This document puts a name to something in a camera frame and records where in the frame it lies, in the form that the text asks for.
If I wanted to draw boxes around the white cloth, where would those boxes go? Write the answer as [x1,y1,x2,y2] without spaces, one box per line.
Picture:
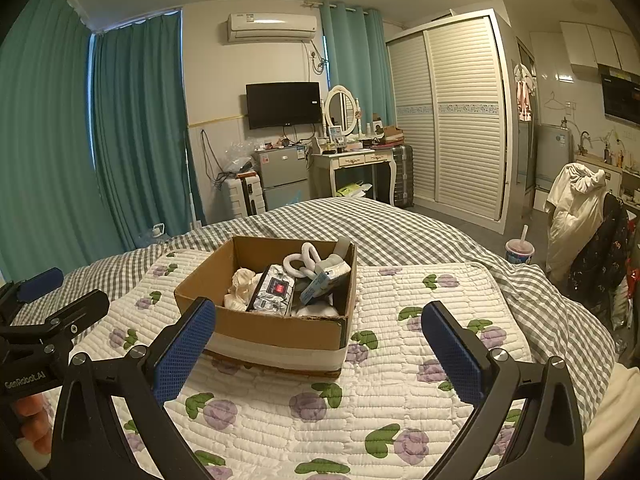
[224,267,264,312]

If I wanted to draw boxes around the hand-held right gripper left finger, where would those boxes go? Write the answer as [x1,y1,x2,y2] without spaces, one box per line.
[52,296,219,480]

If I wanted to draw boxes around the black wall television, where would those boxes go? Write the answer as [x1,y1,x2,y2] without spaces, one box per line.
[245,81,323,130]

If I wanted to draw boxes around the white air conditioner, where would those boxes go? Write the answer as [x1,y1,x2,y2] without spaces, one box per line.
[224,11,319,45]

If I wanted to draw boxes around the dark suitcase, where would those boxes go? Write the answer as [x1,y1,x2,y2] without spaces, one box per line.
[389,143,416,209]

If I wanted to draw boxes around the clear plastic bag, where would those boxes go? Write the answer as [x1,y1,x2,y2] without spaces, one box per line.
[224,139,259,174]

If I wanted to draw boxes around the red bag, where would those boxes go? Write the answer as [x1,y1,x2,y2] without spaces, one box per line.
[624,257,640,329]

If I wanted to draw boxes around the white cable coil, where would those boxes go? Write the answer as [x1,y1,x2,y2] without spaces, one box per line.
[282,241,322,279]

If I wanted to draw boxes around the drink cup with straw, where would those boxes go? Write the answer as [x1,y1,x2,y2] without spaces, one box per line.
[504,224,536,265]

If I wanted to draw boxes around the white jacket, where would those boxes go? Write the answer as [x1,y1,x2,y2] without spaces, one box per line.
[544,162,609,282]

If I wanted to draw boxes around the clear water jug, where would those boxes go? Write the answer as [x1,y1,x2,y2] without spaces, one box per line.
[137,222,169,249]

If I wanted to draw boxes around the teal window curtain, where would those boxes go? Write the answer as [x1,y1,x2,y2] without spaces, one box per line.
[92,7,207,252]

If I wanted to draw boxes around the grey mini fridge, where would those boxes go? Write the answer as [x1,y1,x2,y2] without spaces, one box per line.
[253,145,312,211]

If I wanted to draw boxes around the white wall cabinets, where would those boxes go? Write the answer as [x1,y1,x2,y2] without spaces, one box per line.
[559,20,640,79]

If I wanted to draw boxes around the person's left hand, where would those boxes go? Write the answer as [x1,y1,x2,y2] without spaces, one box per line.
[12,393,54,457]

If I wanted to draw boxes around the narrow teal curtain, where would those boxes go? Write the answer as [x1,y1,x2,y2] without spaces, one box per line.
[319,2,397,134]

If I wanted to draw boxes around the light blue tissue packet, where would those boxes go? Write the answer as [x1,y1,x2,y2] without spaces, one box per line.
[300,261,351,304]

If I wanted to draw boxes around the brown boxes on dresser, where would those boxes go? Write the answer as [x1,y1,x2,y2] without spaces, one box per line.
[374,124,406,144]

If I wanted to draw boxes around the brown cardboard box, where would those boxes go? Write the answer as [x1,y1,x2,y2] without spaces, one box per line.
[173,236,359,379]

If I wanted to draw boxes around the white fleece blanket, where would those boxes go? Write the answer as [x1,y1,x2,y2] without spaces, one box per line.
[581,361,640,467]

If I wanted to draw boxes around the white louvred wardrobe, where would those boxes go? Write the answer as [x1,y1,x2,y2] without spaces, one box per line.
[384,10,516,234]

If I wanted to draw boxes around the floral quilted mat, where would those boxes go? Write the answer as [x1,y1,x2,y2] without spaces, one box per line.
[42,249,534,480]

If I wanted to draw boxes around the wide teal curtain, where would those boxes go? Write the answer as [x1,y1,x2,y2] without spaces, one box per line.
[0,0,127,282]

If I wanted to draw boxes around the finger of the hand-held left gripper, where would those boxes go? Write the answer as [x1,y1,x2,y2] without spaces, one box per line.
[29,289,111,347]
[0,266,66,307]

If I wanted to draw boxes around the grey water heater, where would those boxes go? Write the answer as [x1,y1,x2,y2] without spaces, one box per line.
[534,123,574,192]

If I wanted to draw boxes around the white suitcase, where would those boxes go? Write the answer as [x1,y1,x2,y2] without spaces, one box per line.
[222,172,266,221]

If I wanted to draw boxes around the hanging pink clothes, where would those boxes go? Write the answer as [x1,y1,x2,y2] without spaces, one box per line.
[513,62,536,122]

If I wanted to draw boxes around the white oval mirror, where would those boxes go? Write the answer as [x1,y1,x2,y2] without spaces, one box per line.
[323,84,361,139]

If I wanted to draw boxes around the white dressing table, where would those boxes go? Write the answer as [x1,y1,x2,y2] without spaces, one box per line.
[310,148,394,207]

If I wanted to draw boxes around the black chair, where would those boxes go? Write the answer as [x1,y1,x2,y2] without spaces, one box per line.
[567,194,632,322]

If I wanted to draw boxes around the white soft pad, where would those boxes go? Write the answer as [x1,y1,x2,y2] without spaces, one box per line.
[294,302,337,317]

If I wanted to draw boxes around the black range hood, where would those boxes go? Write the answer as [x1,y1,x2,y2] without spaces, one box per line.
[597,63,640,127]

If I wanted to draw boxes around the floral printed tissue pack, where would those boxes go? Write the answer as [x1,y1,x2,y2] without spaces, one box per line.
[247,264,297,317]

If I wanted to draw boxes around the hanging black cables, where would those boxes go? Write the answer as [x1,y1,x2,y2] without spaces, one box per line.
[199,129,227,192]

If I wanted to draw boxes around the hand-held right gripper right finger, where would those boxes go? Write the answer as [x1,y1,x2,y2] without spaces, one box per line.
[421,300,587,480]

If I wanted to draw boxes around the yellow green bag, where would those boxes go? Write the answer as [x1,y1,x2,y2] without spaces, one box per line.
[335,182,374,199]

